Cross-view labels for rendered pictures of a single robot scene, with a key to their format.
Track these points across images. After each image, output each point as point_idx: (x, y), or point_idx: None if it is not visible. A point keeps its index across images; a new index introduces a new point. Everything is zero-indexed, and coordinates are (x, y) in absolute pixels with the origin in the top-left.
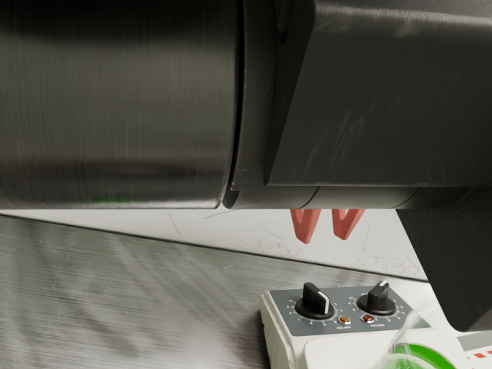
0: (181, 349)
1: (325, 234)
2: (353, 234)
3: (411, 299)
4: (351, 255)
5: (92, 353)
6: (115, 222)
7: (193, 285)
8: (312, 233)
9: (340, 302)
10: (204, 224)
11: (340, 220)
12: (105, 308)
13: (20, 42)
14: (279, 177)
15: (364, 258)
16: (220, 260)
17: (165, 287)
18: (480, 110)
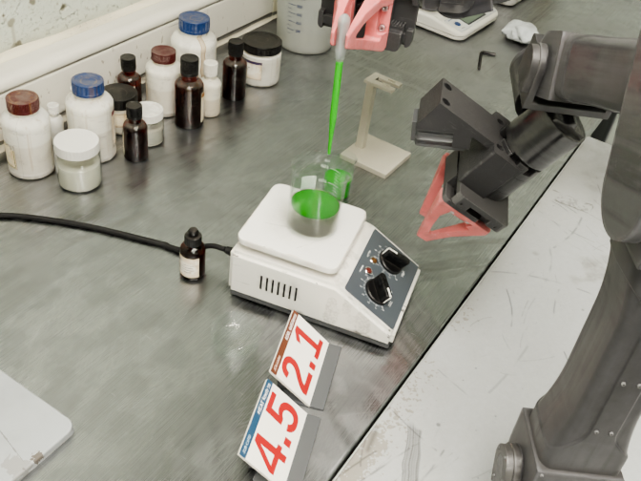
0: (402, 240)
1: (466, 355)
2: (461, 375)
3: (379, 372)
4: (438, 360)
5: (416, 211)
6: (513, 246)
7: (444, 261)
8: (422, 206)
9: (389, 282)
10: (500, 287)
11: (430, 230)
12: (444, 222)
13: None
14: None
15: (431, 366)
16: (462, 282)
17: (448, 249)
18: None
